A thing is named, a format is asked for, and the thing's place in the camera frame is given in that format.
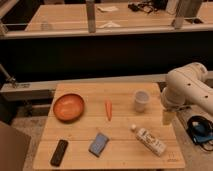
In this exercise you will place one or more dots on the white ceramic cup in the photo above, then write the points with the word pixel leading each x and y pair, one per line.
pixel 141 99

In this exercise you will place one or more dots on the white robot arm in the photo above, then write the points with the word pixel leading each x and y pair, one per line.
pixel 186 83

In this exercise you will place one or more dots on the orange carrot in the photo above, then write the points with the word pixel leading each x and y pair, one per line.
pixel 108 107

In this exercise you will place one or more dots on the black remote control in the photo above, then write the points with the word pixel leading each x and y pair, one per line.
pixel 59 153

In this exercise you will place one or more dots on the blue sponge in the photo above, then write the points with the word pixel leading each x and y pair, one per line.
pixel 98 144

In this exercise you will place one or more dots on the white plastic bottle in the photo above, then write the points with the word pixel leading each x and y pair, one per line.
pixel 151 142

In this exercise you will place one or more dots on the brown cardboard box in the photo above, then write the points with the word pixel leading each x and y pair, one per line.
pixel 14 146

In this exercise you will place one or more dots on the white paper on far table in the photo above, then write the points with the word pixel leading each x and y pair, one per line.
pixel 108 9

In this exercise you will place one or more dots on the grey metal post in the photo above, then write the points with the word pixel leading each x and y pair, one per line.
pixel 90 9
pixel 183 6

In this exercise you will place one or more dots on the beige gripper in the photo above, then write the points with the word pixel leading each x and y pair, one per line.
pixel 167 117

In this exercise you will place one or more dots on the orange ceramic bowl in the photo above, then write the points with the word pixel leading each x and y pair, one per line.
pixel 68 107

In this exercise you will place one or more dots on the metal clamp on rail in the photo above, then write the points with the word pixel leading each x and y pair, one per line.
pixel 12 79

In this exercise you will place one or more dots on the grey metal post right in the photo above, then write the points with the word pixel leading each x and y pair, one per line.
pixel 183 6

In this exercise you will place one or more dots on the white folded paper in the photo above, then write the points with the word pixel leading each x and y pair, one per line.
pixel 109 24

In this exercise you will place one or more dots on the blue and black headphones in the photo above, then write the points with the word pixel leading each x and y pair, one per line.
pixel 200 130

